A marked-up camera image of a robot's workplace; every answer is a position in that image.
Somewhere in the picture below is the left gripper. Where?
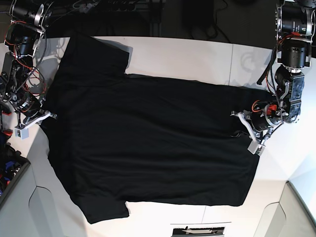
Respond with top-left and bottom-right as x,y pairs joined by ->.
231,103 -> 285,146

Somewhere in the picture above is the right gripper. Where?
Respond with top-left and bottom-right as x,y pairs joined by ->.
12,98 -> 57,130

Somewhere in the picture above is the black t-shirt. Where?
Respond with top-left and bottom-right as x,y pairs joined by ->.
41,33 -> 272,224

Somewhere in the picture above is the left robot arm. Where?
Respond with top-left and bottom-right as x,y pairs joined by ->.
232,0 -> 316,154

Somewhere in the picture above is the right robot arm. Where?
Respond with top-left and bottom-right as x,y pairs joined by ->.
0,0 -> 55,131

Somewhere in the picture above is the grey bin left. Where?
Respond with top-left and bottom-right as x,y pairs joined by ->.
0,158 -> 54,237

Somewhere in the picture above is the grey bin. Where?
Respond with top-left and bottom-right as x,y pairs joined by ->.
0,158 -> 54,237
254,181 -> 316,237

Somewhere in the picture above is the grey bin right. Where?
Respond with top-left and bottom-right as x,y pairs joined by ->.
254,181 -> 316,237

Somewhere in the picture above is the printed paper sheet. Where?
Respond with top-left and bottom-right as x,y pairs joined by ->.
171,222 -> 231,237

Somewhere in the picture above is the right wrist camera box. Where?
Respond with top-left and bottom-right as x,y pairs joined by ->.
14,127 -> 29,140

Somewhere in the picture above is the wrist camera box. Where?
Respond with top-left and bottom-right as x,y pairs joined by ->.
247,141 -> 266,156
14,127 -> 29,140

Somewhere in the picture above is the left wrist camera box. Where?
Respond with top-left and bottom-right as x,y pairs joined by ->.
247,141 -> 266,156

